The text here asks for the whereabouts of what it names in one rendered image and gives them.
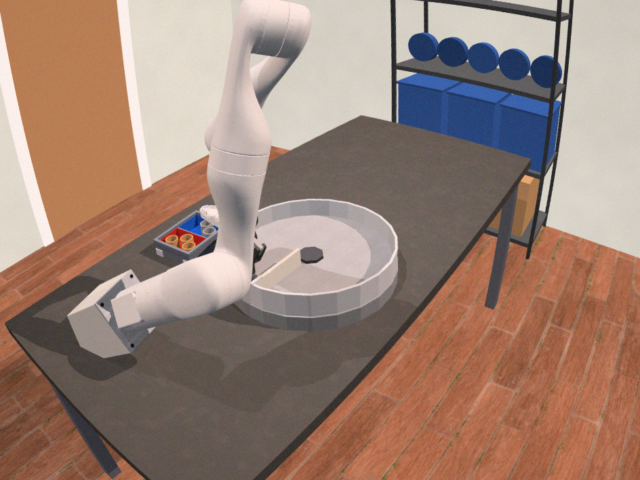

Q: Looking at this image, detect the white round turntable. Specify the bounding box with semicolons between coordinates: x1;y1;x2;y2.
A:
234;199;398;332

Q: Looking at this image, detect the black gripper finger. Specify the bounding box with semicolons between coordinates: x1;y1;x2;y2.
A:
252;237;266;275

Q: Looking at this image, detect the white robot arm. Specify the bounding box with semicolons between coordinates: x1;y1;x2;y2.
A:
111;0;311;332

